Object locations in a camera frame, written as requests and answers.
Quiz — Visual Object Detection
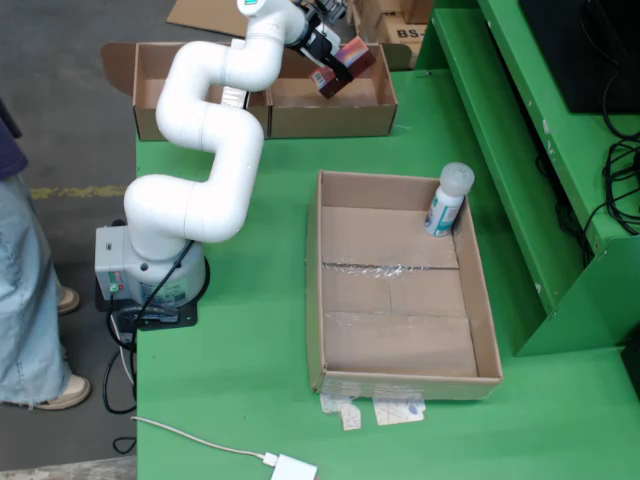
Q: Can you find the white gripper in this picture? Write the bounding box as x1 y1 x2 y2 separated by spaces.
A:
298 19 355 84

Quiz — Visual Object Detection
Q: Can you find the brown cardboard box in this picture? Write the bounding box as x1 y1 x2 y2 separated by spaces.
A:
99 41 274 142
263 42 414 140

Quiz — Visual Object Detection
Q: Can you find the BS printed carton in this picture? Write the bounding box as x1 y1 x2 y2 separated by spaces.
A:
375 10 430 46

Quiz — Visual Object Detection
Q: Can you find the green metal shelf unit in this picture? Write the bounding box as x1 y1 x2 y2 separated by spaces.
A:
414 0 640 359

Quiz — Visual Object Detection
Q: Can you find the person in blue jeans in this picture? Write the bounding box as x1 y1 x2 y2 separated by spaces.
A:
0 97 93 412

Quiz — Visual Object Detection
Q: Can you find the white paper label scrap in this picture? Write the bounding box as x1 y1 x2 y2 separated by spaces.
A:
372 397 427 427
319 394 362 431

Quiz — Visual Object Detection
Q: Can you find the flat cardboard sheet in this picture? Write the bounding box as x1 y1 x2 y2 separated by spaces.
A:
166 0 251 40

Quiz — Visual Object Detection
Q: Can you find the black power cable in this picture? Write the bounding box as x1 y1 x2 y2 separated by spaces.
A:
102 319 139 416

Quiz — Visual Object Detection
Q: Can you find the grey robot base box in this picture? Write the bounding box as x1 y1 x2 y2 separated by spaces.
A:
94 225 137 301

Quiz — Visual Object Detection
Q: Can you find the white bottle teal label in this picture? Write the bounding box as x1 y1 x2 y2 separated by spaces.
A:
423 162 476 239

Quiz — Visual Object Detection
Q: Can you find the white power adapter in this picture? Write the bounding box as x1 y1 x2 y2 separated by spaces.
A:
263 451 319 480

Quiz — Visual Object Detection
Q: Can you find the black cable bundle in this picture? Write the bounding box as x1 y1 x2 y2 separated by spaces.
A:
582 49 640 251

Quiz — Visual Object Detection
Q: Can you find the plain brown carton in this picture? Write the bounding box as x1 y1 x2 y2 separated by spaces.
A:
399 0 436 25

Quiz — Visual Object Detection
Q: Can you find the red product box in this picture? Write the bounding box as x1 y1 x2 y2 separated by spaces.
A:
308 35 377 101

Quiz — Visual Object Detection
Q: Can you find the shallow cardboard tray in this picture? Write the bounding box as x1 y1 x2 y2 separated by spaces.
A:
305 169 504 401

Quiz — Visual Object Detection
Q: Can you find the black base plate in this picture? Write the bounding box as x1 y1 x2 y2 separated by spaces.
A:
94 277 211 332

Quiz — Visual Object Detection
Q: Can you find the tall white carton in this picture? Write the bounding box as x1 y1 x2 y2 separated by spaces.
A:
221 84 250 109

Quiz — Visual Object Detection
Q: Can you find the white cable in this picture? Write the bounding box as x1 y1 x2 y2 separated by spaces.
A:
130 414 271 464

